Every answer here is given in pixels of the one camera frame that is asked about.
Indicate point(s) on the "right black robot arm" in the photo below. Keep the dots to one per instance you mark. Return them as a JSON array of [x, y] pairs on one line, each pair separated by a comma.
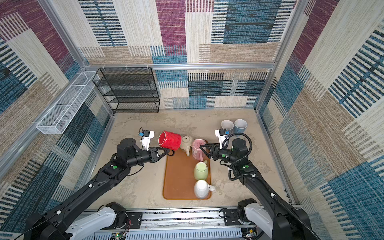
[[278, 219]]

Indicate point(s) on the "blue mug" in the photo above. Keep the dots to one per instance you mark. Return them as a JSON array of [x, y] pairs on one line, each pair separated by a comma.
[[240, 126]]

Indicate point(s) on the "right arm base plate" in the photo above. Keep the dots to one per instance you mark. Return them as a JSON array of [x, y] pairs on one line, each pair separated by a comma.
[[231, 217]]

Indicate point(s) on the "white wire mesh basket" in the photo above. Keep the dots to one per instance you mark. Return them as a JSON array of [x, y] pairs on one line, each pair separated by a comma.
[[59, 116]]

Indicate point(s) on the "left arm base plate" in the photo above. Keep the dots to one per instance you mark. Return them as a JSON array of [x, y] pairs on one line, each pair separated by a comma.
[[132, 220]]

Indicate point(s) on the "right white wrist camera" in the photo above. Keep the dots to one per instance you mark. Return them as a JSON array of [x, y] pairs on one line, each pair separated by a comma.
[[223, 136]]

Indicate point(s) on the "cream marbled mug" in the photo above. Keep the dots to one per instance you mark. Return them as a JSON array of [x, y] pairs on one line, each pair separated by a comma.
[[186, 144]]

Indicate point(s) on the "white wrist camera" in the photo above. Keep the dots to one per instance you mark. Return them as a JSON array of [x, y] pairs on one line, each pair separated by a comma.
[[146, 137], [223, 136]]

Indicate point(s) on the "light green mug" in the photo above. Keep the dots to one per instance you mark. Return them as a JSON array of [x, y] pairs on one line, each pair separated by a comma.
[[201, 171]]

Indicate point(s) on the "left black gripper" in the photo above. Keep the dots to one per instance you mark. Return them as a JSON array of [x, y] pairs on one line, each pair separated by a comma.
[[153, 153]]

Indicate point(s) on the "red mug black handle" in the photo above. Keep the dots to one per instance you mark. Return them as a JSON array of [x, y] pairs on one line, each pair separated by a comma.
[[169, 141]]

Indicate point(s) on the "black wire shelf rack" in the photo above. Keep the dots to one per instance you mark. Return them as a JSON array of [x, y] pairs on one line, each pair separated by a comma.
[[128, 90]]

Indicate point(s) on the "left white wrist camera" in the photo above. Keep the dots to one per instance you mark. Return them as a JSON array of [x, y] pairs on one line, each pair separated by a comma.
[[146, 137]]

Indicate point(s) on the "purple mug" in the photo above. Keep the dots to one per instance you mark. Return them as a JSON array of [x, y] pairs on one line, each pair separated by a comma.
[[228, 125]]

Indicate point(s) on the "pink ghost pattern mug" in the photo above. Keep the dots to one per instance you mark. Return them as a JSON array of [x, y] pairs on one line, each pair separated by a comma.
[[196, 151]]

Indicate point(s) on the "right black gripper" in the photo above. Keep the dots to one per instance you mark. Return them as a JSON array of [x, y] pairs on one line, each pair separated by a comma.
[[215, 153]]

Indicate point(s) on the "orange plastic tray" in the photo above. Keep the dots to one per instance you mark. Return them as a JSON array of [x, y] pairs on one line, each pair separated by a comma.
[[179, 180]]

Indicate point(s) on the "white mug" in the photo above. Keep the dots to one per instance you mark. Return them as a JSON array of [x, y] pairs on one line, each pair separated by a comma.
[[202, 189]]

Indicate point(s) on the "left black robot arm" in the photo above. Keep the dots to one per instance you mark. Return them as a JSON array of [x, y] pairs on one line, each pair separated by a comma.
[[53, 224]]

